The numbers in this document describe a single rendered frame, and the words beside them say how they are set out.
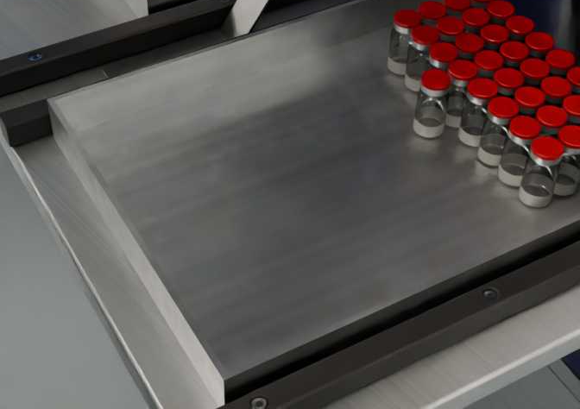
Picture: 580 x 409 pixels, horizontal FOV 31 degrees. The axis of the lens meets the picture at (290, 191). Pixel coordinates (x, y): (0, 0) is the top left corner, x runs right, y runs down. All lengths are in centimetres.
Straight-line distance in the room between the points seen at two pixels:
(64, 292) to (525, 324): 125
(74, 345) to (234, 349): 114
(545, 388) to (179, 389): 51
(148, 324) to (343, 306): 12
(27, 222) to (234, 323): 133
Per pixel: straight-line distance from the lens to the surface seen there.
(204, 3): 84
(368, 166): 73
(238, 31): 82
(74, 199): 71
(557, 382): 102
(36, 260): 188
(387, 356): 60
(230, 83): 79
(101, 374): 171
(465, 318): 62
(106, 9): 87
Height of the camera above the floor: 138
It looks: 45 degrees down
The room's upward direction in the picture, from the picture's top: 2 degrees clockwise
